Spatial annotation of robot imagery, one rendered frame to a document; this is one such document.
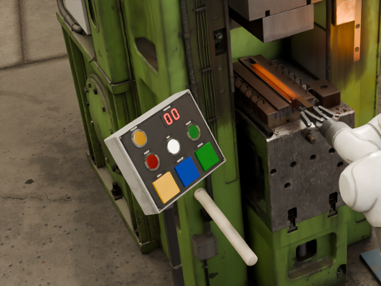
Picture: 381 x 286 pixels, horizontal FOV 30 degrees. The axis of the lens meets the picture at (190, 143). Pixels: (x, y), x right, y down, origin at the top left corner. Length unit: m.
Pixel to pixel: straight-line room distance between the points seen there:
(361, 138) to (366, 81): 0.71
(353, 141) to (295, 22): 0.47
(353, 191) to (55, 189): 2.59
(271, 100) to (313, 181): 0.38
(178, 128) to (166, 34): 0.34
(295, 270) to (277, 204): 0.46
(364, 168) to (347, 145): 0.60
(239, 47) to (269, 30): 0.57
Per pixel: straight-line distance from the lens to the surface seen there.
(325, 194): 2.91
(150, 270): 3.46
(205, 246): 2.96
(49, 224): 3.86
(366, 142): 2.34
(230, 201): 2.95
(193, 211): 2.89
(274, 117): 2.64
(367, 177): 1.75
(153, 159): 2.25
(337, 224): 3.06
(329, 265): 3.20
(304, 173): 2.78
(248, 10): 2.40
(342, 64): 2.90
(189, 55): 2.50
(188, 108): 2.37
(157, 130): 2.28
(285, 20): 2.49
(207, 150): 2.38
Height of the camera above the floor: 2.38
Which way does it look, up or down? 34 degrees down
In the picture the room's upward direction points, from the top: 7 degrees counter-clockwise
